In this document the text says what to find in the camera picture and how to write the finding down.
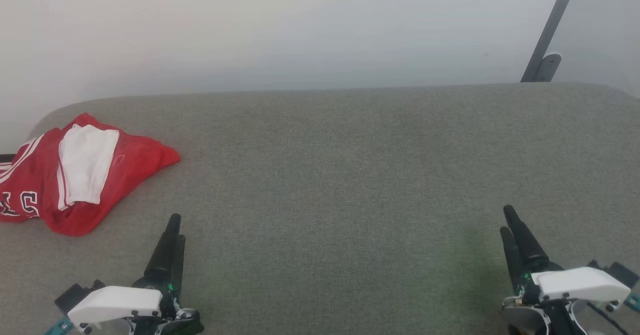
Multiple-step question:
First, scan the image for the grey metal bar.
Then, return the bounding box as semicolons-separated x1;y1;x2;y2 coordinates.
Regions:
520;0;583;83

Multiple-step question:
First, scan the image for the thin black cable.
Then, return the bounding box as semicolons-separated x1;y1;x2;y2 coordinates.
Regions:
585;302;632;335

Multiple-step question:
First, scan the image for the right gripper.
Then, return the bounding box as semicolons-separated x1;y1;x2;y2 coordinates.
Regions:
499;204;632;335

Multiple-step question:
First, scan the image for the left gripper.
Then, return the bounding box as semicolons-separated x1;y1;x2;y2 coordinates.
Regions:
67;213;205;335

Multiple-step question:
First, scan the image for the teal left camera connector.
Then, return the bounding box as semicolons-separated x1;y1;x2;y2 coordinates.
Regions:
44;316;75;335

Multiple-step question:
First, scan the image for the red basketball jersey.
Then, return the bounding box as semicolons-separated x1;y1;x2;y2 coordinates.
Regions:
0;113;181;237

